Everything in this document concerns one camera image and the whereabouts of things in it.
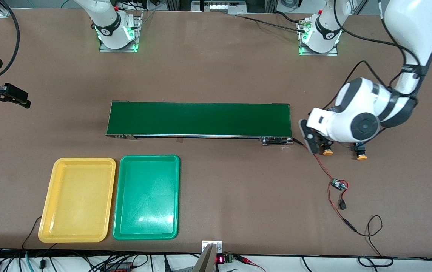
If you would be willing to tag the yellow push button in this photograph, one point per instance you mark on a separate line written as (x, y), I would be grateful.
(327, 152)
(361, 156)

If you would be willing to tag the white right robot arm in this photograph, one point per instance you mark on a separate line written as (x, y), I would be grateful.
(106, 22)

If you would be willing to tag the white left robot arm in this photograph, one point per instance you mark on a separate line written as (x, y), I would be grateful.
(367, 126)

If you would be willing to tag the yellow plastic tray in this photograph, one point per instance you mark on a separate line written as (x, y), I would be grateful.
(76, 200)

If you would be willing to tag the green plastic tray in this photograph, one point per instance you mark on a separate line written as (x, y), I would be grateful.
(146, 198)

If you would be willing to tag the green conveyor belt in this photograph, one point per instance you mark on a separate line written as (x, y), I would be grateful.
(201, 119)

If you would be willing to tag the grey equipment box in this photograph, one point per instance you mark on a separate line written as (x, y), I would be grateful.
(219, 6)

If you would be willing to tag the red digit display module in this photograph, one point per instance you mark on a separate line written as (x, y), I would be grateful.
(220, 259)

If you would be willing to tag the red clip lead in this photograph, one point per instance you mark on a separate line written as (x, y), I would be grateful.
(248, 260)

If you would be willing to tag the small green circuit board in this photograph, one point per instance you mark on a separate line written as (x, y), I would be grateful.
(339, 185)

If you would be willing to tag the small black plug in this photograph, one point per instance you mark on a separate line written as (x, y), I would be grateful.
(342, 205)

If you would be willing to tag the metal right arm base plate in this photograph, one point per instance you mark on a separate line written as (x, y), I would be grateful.
(138, 30)

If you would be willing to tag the silver camera mount bracket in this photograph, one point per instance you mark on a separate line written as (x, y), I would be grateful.
(212, 247)

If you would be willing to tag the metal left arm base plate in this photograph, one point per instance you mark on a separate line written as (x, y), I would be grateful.
(306, 51)

